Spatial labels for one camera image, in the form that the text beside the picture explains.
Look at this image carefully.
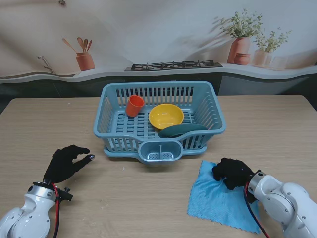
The yellow plastic plate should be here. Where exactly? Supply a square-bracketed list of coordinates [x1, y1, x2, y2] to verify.
[148, 103, 185, 130]

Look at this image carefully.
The red black left arm cable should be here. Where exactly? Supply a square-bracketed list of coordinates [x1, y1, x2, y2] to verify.
[51, 182, 61, 238]

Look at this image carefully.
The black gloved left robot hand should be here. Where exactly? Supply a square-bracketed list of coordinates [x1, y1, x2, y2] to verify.
[42, 145, 96, 184]

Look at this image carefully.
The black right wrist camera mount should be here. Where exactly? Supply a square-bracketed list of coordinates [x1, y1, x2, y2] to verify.
[245, 190, 258, 205]

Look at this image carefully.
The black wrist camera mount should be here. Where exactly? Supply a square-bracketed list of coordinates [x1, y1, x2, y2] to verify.
[245, 190, 258, 205]
[57, 187, 74, 203]

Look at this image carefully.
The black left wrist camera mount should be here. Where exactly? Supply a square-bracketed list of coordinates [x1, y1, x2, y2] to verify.
[57, 187, 74, 203]

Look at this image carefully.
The red black arm cable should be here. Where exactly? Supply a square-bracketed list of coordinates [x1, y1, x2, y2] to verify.
[244, 182, 272, 238]
[51, 182, 61, 238]

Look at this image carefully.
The red black right arm cable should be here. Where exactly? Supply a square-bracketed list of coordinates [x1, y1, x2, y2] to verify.
[244, 182, 272, 238]

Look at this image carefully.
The orange plastic cup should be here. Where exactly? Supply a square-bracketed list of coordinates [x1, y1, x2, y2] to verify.
[125, 95, 145, 118]

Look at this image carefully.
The light blue plastic dish basket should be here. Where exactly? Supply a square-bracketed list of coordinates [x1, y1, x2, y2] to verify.
[93, 80, 226, 159]

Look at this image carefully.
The blue cleaning cloth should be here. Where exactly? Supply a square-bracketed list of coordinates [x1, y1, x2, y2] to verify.
[187, 160, 261, 235]

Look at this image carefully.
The teal plastic plate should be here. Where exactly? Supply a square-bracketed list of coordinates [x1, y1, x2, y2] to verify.
[158, 123, 208, 139]

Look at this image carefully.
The printed kitchen backdrop banner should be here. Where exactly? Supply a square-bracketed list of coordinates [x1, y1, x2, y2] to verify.
[0, 0, 317, 115]

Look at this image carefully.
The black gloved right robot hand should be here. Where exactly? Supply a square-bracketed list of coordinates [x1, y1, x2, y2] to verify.
[211, 157, 256, 191]

